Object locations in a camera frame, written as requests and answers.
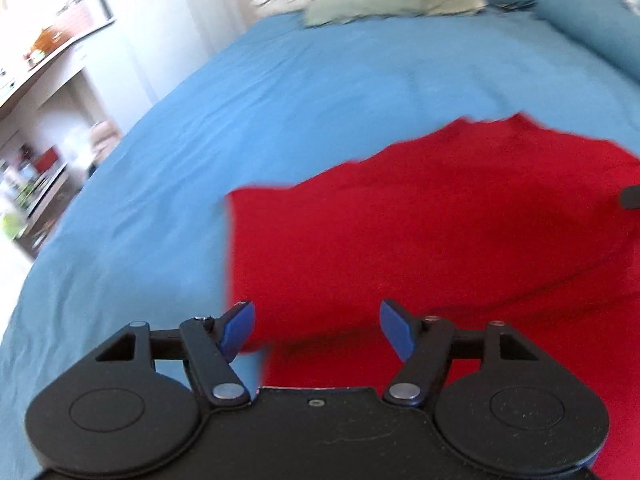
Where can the blue bolster pillow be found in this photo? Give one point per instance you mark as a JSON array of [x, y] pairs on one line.
[[595, 22]]

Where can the red box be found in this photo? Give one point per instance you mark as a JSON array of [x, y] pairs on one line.
[[45, 158]]

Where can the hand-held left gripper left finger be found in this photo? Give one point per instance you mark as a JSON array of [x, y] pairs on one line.
[[238, 329]]

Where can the white shelf unit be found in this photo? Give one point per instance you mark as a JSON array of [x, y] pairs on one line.
[[45, 125]]

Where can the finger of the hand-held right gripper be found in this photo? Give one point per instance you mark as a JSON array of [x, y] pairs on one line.
[[631, 198]]

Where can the red cloth garment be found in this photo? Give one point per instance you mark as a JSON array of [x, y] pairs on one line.
[[430, 230]]

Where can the white wardrobe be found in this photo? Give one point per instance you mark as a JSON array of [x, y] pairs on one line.
[[165, 30]]

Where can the blue bed sheet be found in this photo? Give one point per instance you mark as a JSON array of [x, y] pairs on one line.
[[280, 110]]

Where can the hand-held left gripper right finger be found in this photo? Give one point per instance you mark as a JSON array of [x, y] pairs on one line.
[[398, 331]]

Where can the green crumpled cloth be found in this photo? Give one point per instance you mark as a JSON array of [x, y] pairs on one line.
[[385, 2]]

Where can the beige plush toy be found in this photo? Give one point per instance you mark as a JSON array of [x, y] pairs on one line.
[[103, 141]]

